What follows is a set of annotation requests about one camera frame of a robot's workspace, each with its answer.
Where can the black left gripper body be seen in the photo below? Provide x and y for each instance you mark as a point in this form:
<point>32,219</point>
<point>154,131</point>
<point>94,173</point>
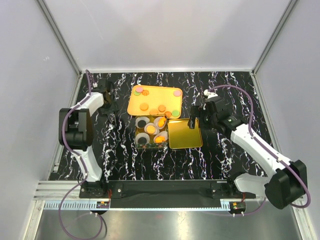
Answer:
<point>109,107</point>

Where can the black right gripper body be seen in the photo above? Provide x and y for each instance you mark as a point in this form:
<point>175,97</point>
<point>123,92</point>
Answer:
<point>206,121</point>

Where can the gold tin lid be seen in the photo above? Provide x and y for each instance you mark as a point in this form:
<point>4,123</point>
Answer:
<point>180,136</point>

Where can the orange fish cookie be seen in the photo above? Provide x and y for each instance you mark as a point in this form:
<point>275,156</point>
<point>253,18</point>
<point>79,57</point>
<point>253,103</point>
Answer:
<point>160,139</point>
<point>162,122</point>

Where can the black sandwich cookie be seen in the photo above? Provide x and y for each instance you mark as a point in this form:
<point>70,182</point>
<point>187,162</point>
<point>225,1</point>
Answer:
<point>142,140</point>
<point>141,123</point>

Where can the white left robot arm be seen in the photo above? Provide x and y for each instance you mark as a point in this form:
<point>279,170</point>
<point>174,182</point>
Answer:
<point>76,130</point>

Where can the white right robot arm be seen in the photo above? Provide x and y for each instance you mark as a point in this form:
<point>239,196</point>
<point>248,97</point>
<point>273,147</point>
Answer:
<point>286,181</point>

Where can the green sandwich cookie right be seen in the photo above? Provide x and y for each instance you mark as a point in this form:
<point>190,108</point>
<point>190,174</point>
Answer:
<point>175,113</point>

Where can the orange swirl cookie lower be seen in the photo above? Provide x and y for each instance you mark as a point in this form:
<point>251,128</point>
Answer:
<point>168,114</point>

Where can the orange swirl cookie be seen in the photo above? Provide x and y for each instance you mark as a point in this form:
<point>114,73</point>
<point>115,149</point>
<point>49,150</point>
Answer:
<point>145,93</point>
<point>168,114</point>

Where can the white paper cup bottom-right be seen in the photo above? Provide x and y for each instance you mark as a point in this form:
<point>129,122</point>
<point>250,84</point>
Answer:
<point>162,133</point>

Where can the white paper cup top-right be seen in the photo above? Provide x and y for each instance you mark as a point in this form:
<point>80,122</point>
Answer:
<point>156,122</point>

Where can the pink sandwich cookie right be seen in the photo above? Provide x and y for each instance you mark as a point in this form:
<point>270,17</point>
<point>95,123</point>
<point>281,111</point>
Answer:
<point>177,93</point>

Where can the pink sandwich cookie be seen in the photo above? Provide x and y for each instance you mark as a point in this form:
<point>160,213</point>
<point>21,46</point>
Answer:
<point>139,89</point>
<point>177,93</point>

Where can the plain orange macaron cookie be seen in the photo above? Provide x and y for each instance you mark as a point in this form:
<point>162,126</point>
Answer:
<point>161,108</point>

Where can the white paper cup top-left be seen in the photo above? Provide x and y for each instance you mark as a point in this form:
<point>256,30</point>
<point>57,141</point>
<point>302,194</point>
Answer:
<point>141,118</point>

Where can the pink sandwich cookie left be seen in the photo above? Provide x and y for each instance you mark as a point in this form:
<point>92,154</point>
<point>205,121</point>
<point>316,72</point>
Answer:
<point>139,89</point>

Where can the orange swirl cookie upper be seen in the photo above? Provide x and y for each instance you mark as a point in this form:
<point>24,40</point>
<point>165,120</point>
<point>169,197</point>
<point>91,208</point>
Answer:
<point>145,93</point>

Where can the small round dotted biscuit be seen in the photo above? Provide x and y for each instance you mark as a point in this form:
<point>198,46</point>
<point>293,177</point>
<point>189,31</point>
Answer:
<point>153,112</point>

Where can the green decorated cookie tin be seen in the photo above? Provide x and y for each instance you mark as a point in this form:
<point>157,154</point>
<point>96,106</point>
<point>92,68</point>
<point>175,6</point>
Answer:
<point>151,144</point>

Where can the white paper cup centre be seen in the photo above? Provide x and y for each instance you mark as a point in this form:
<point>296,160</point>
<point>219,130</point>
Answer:
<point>154,126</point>

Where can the yellow plastic tray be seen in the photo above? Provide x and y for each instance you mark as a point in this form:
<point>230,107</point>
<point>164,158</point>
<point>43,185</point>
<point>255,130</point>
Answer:
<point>158,95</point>

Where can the white paper cup bottom-left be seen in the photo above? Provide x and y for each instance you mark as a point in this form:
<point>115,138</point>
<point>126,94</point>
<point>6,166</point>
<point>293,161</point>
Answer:
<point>142,134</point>

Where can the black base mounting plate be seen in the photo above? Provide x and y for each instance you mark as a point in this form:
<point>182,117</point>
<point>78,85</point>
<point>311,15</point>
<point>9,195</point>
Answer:
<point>164,194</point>

